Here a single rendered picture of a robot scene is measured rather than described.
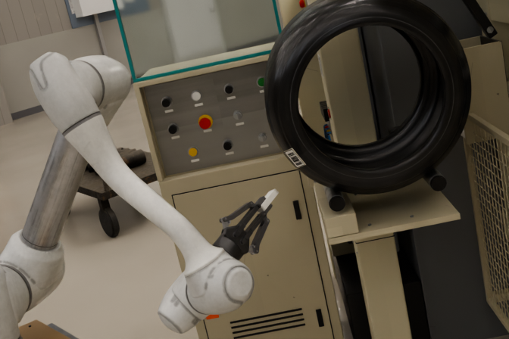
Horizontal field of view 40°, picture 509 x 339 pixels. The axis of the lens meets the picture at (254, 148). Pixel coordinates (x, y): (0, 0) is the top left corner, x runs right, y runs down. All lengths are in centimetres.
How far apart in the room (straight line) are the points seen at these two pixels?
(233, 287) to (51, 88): 60
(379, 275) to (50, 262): 109
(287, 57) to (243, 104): 72
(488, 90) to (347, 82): 43
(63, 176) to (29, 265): 27
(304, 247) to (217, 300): 119
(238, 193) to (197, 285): 109
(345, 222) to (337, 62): 54
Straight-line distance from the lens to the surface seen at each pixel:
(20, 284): 196
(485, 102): 226
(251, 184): 254
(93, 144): 161
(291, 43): 183
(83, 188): 510
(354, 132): 226
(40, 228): 195
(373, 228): 198
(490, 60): 225
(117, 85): 176
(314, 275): 267
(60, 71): 163
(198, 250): 150
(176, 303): 161
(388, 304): 249
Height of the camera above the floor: 154
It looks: 14 degrees down
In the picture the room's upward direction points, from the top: 12 degrees counter-clockwise
